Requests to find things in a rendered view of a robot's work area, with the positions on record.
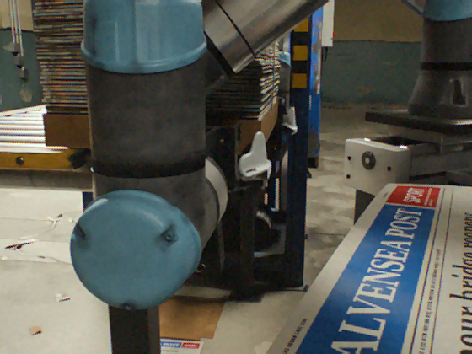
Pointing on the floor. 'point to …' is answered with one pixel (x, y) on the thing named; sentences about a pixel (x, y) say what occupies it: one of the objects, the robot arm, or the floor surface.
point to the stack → (393, 281)
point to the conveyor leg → (271, 187)
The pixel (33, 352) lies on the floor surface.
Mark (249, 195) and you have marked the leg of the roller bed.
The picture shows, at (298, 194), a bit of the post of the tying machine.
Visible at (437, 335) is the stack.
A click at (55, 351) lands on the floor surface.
